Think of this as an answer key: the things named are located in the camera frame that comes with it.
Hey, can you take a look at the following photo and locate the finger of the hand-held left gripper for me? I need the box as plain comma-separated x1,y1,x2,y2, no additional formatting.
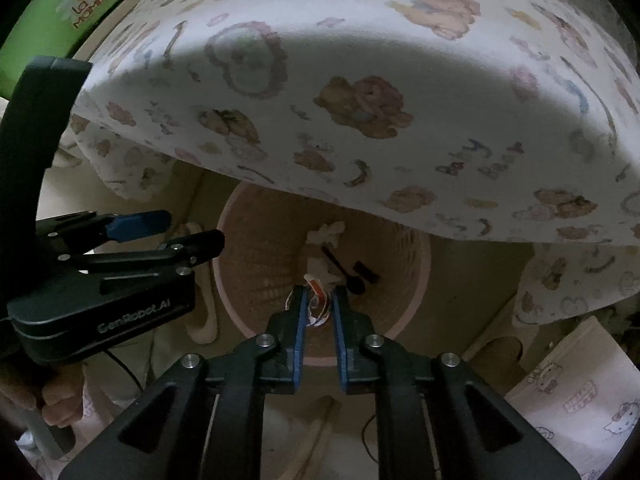
57,229,226,283
36,210,173,256

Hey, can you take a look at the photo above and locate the white tissue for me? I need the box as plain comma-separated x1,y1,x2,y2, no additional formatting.
306,221,347,248
302,257,341,291

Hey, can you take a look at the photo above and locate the pink waste basket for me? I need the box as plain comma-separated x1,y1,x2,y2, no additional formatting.
215,182,432,367

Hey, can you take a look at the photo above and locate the black cable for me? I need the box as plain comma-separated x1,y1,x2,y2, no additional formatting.
102,349,148,398

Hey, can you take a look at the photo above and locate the black plastic spoon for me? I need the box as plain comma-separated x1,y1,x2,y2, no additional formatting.
320,245,366,295

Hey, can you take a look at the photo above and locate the green storage box white lid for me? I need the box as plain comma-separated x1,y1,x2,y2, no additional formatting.
0,0,156,101

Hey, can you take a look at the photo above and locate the white printed packet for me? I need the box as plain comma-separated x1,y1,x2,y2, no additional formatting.
285,272,333,328

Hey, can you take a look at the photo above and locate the person's left hand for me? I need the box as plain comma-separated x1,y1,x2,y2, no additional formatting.
0,360,86,433

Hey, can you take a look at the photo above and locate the person's pink printed clothing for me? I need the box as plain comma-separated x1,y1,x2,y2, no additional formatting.
65,360,151,441

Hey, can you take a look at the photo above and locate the cat printed cloth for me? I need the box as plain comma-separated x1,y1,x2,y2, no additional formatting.
502,315,640,480

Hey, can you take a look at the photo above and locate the bear printed blanket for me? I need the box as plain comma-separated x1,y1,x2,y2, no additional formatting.
50,0,640,326

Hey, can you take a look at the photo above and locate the short black cylinder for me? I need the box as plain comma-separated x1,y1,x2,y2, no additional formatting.
352,260,380,283

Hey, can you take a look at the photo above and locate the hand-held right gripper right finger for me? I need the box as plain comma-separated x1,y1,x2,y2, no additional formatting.
330,285,583,480

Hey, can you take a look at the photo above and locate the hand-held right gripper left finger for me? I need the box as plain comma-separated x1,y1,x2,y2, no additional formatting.
57,285,308,480

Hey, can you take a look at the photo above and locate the beige slipper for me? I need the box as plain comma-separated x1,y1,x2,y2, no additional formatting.
170,222,221,343

